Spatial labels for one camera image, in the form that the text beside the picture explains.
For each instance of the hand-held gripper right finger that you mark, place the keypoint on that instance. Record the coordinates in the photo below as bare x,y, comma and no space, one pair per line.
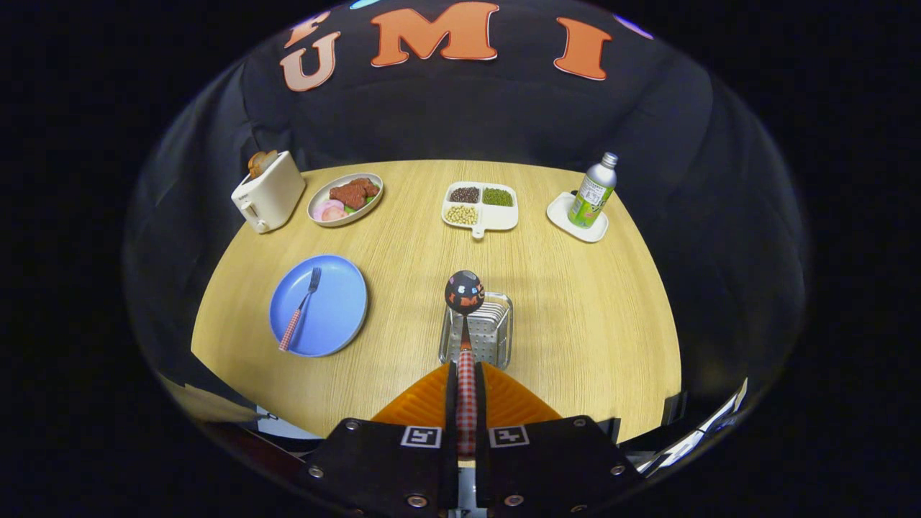
481,399

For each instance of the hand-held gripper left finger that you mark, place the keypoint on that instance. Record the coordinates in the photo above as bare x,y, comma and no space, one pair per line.
451,399

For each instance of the metal drain basket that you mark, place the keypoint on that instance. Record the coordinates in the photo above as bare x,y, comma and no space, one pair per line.
496,338

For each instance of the blue round plate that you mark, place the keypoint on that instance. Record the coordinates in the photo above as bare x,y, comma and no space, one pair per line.
331,316

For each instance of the white divided dish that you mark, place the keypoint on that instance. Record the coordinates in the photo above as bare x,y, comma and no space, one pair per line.
498,217

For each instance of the yellow soybeans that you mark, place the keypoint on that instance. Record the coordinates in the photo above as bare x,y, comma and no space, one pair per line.
462,215

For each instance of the small white coaster dish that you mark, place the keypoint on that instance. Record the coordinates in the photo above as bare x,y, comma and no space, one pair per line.
561,214

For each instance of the green mung beans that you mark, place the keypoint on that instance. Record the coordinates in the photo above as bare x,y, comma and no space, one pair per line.
497,197

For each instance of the dark red beans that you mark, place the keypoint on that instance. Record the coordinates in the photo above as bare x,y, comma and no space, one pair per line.
464,194

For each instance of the green lettuce leaf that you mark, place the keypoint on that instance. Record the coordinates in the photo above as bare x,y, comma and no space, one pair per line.
350,209

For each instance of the pink ham slices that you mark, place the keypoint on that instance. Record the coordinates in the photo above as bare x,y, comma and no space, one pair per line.
329,211

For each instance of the brown meat pieces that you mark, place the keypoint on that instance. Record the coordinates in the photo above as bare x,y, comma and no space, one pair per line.
352,193

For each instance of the green labelled metal bottle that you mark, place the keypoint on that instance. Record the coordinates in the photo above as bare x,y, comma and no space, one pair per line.
591,196

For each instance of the white oval plate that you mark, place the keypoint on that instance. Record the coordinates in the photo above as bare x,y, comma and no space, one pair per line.
324,194

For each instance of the white toaster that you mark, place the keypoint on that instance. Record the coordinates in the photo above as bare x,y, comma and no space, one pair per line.
273,198

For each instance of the brown toast slice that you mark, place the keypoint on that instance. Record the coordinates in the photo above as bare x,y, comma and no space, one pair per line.
261,163

